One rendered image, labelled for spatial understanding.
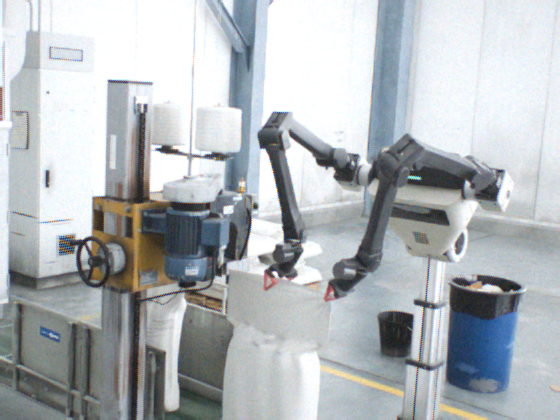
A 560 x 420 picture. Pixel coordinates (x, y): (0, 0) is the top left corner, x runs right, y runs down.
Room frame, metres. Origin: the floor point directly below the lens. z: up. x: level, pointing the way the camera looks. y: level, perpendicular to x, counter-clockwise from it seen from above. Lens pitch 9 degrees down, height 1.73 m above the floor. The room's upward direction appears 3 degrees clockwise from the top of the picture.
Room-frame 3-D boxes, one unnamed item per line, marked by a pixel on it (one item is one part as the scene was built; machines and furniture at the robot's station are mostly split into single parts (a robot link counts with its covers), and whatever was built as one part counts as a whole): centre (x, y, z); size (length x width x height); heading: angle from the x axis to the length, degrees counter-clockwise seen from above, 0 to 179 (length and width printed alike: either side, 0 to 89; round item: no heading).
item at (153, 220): (2.59, 0.41, 1.27); 0.12 x 0.09 x 0.09; 142
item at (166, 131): (2.84, 0.44, 1.61); 0.15 x 0.14 x 0.17; 52
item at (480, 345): (4.60, -1.33, 0.32); 0.51 x 0.48 x 0.65; 142
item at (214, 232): (2.54, 0.22, 1.25); 0.10 x 0.08 x 0.12; 167
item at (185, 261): (2.56, 0.32, 1.21); 0.15 x 0.15 x 0.25
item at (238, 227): (3.02, 0.31, 1.21); 0.30 x 0.25 x 0.30; 52
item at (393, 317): (5.08, -0.88, 0.13); 0.30 x 0.30 x 0.26
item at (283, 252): (2.66, -0.04, 1.20); 0.11 x 0.09 x 0.12; 143
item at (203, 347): (3.51, 0.49, 0.54); 1.05 x 0.02 x 0.41; 52
